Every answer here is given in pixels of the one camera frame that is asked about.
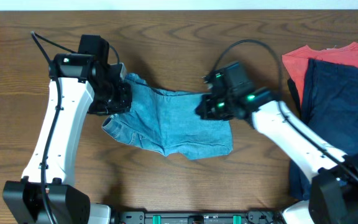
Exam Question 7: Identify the light blue denim jeans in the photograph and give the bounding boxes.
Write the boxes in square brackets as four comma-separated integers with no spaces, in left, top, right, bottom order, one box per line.
[102,73,233,160]

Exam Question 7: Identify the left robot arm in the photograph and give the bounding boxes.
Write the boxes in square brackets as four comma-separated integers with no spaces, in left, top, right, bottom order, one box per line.
[2,34,132,223]

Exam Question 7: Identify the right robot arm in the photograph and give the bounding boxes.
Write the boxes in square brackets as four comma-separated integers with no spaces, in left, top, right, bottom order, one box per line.
[196,62,358,223]

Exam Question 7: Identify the black garment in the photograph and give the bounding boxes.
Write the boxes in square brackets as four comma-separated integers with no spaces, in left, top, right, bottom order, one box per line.
[287,78,301,111]

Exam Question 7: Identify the red t-shirt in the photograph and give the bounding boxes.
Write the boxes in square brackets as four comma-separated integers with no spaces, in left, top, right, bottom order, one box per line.
[282,42,358,109]

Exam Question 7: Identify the dark navy garment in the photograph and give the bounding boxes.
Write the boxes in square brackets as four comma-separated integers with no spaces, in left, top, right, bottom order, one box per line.
[288,58,358,202]

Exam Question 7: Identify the left black cable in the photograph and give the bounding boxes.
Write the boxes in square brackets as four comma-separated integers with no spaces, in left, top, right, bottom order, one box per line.
[30,30,121,224]

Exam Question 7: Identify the black cable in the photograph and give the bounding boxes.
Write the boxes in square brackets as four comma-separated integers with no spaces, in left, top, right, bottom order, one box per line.
[30,30,121,224]
[211,39,358,206]

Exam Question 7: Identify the right black cable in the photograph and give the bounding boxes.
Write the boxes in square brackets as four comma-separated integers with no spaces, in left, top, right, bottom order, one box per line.
[211,39,358,206]

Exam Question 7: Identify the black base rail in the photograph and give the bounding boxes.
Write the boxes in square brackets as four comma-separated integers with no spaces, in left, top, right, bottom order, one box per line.
[110,210,285,224]

